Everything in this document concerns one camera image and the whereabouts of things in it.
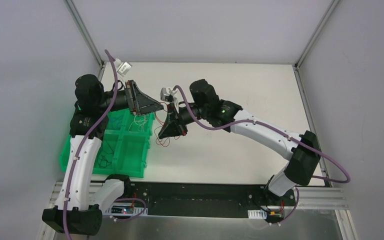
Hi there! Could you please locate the aluminium frame rail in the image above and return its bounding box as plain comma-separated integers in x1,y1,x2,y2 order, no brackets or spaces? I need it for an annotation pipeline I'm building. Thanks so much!
294,187,349,210

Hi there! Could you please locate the green plastic compartment bin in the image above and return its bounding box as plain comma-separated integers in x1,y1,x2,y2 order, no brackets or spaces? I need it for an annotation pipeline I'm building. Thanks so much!
58,107,156,177

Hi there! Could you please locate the left white cable duct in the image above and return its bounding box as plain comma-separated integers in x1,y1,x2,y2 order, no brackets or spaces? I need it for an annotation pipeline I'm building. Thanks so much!
102,205,148,218

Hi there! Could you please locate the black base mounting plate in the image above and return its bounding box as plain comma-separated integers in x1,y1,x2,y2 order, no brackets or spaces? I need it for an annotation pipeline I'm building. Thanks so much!
122,181,296,219

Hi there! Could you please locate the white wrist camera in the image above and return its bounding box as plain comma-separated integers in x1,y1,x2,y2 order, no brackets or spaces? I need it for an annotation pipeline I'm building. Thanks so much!
159,87,179,109
114,58,133,78

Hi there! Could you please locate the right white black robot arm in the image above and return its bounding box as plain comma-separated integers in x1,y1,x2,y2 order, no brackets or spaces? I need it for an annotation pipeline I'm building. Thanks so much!
157,79,321,205

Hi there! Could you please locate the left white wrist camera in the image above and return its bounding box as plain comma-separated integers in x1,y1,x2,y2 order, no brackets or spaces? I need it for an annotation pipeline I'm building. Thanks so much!
114,58,133,78

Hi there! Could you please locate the white cable duct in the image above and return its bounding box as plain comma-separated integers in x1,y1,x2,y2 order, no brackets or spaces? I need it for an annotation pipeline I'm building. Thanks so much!
247,209,267,220
102,205,148,218

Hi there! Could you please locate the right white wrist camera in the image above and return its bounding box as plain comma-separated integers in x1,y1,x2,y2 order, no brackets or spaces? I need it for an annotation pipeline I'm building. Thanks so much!
159,87,179,109

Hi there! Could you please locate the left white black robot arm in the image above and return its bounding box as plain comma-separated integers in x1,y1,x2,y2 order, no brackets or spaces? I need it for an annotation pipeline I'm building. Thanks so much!
42,74,164,239

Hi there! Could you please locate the right white cable duct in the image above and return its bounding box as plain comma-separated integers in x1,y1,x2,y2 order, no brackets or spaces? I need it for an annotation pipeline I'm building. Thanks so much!
247,209,267,220

